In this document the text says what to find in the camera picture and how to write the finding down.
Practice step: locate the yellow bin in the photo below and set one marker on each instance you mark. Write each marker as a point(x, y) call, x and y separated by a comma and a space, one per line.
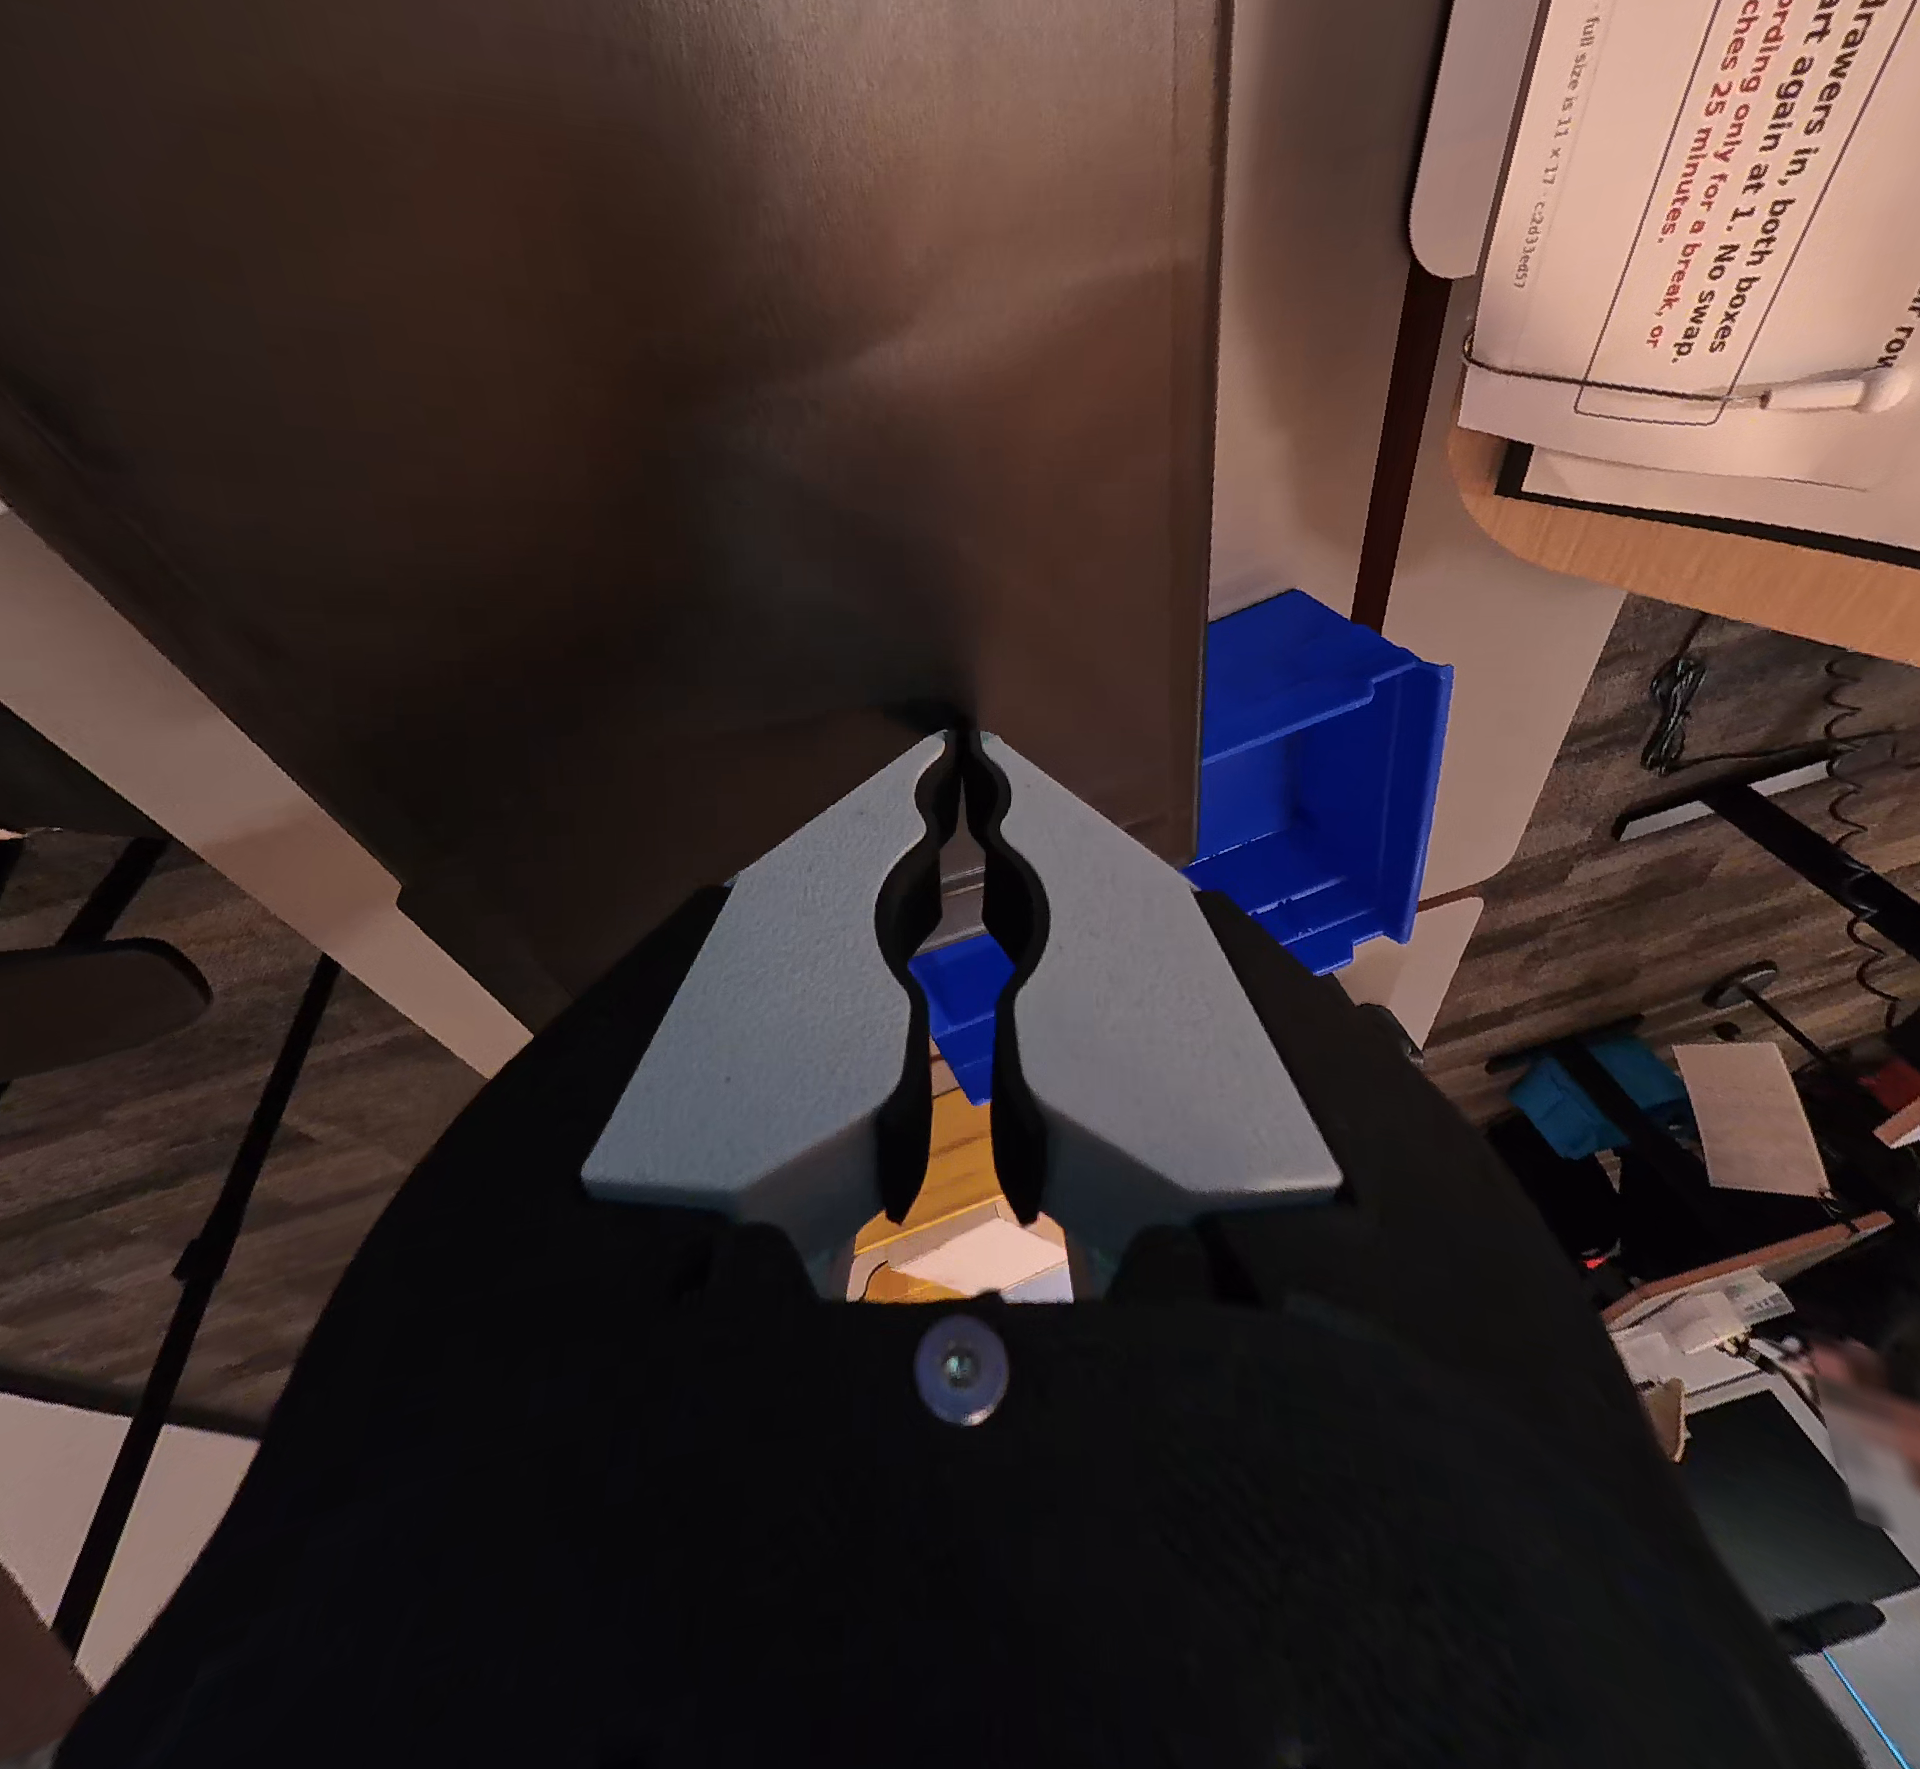
point(958, 1154)

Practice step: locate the thin black stand pole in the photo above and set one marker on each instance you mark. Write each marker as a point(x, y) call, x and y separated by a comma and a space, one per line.
point(195, 1261)

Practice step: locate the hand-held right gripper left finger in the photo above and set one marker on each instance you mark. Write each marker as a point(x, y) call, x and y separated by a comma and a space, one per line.
point(750, 1048)

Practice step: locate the cardboard box with papers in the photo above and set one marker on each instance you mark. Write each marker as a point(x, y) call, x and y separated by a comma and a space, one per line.
point(1724, 1295)

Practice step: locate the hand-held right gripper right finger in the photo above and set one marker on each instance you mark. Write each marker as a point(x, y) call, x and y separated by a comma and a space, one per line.
point(1168, 1048)

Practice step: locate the white instruction sheet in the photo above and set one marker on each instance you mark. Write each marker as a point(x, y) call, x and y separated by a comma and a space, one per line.
point(1651, 149)

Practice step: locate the teal blue floor object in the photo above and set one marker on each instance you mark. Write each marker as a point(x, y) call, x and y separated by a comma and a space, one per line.
point(1559, 1108)

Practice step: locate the black table foot bar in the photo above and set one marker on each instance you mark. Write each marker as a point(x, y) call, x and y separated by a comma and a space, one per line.
point(1786, 824)

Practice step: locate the white rounded panel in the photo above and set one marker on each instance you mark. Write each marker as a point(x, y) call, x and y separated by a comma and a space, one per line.
point(1470, 149)

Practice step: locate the blue plastic bin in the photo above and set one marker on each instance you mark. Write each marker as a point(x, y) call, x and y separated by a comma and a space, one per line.
point(1303, 780)

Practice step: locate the beige paper sheet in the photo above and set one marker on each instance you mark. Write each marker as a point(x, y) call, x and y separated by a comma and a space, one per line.
point(1753, 1124)

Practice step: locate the black office chair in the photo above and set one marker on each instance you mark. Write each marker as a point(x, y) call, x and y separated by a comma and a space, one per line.
point(90, 1004)

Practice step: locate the black-bordered white sheet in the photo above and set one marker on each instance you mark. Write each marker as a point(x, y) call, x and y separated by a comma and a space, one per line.
point(1651, 494)

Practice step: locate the black drawer cabinet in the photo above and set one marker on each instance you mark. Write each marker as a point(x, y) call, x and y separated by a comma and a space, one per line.
point(599, 300)

